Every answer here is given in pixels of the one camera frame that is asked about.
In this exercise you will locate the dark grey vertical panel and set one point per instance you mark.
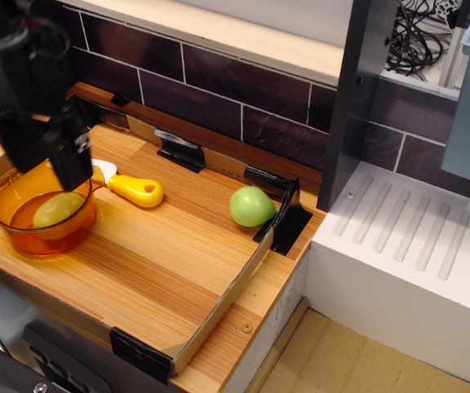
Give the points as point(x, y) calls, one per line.
point(365, 53)

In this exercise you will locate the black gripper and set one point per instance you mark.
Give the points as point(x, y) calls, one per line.
point(37, 120)

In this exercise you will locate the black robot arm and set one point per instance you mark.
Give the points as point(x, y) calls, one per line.
point(22, 28)

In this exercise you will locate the yellow-handled white toy spatula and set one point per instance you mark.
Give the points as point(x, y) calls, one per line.
point(143, 192)

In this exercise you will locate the orange transparent plastic pot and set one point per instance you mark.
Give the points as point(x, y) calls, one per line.
point(21, 195)

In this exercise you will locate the white toy sink drainboard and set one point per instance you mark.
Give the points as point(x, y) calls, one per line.
point(391, 260)

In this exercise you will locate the green toy pear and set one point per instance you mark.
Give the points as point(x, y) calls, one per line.
point(251, 207)

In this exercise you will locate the yellow-green toy potato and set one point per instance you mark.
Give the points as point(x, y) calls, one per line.
point(58, 216)

